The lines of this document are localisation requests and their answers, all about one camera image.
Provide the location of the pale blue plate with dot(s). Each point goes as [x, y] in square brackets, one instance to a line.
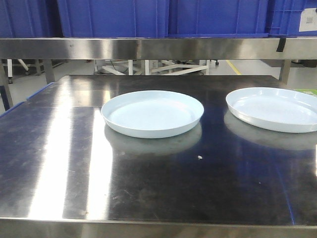
[274, 109]
[152, 114]

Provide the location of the steel shelf leg left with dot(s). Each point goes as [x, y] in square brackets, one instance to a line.
[48, 68]

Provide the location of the steel shelf leg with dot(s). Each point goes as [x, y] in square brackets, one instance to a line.
[48, 68]
[284, 71]

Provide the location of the steel shelf leg right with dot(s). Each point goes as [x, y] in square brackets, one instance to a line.
[284, 71]

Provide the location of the blue bin centre right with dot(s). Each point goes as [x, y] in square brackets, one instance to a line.
[217, 18]

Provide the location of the blue bin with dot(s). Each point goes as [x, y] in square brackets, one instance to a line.
[29, 19]
[217, 18]
[114, 18]

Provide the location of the blue bin centre left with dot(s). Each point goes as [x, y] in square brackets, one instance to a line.
[114, 18]

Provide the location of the black tape strip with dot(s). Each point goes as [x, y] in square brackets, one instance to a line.
[281, 45]

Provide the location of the green box at right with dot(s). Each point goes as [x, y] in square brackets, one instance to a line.
[312, 92]

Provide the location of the blue crate with label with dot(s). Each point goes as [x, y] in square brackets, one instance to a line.
[291, 18]

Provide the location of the blue bin far left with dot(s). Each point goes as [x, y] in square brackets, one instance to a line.
[29, 19]

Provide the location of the white metal frame background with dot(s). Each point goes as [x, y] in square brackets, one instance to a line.
[151, 67]

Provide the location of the stainless steel shelf rail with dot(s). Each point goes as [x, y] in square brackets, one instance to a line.
[157, 49]

